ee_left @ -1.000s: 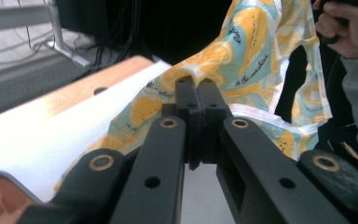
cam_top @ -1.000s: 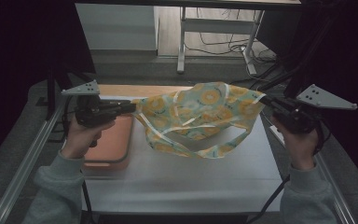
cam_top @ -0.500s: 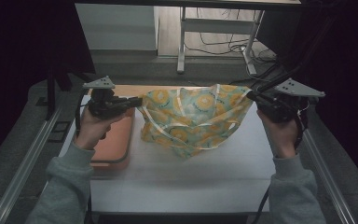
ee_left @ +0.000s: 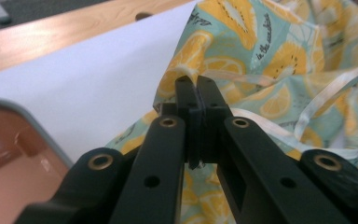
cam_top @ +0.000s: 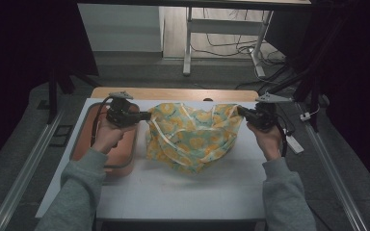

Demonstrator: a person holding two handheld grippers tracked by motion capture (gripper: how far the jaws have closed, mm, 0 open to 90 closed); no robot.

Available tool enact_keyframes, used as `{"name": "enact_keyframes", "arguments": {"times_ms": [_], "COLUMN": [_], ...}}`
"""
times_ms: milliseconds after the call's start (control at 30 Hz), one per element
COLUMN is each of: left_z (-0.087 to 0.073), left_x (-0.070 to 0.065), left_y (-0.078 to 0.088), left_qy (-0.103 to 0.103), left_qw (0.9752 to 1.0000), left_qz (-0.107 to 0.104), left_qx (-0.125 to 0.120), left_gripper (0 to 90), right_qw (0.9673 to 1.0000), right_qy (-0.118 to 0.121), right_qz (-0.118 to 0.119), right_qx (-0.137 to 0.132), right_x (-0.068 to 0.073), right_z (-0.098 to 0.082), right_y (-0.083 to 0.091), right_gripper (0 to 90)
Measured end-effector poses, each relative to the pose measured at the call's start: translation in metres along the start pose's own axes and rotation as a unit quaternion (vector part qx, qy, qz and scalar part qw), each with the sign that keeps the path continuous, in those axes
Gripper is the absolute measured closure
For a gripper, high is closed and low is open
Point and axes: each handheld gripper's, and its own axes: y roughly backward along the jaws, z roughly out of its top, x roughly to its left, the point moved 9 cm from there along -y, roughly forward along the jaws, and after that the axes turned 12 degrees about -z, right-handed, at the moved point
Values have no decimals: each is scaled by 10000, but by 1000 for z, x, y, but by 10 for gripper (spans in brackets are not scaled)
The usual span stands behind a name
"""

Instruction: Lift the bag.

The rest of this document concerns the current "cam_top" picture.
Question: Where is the person's right hand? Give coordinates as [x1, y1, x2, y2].
[246, 122, 283, 162]

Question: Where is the right hand-held gripper black cable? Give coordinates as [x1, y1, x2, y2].
[273, 104, 289, 158]

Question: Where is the black metal stand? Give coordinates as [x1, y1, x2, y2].
[37, 61, 102, 125]
[263, 13, 351, 133]

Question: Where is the orange plastic basket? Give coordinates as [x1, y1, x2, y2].
[69, 102, 141, 178]

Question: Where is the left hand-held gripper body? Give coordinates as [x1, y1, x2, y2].
[105, 90, 140, 129]

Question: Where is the person's left hand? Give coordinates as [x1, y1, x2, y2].
[91, 118, 137, 155]

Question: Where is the white power strip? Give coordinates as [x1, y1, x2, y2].
[282, 128, 304, 155]

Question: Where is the white desk frame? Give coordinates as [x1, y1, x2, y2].
[182, 6, 275, 78]

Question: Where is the left hand-held gripper black cable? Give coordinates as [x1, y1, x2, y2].
[90, 95, 114, 148]

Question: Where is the tangle of black floor cables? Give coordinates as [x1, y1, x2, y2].
[189, 9, 287, 66]

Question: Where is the orange print fabric tote bag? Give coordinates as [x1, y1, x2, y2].
[145, 101, 246, 176]

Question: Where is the hand-held gripper black cable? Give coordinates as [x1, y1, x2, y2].
[273, 104, 289, 158]
[90, 95, 114, 148]

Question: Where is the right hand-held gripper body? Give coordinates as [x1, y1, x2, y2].
[250, 92, 294, 132]

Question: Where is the aluminium floor rail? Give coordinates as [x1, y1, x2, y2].
[297, 102, 370, 231]
[0, 109, 66, 231]

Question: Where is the white cabinet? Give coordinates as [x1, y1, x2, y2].
[77, 3, 165, 53]

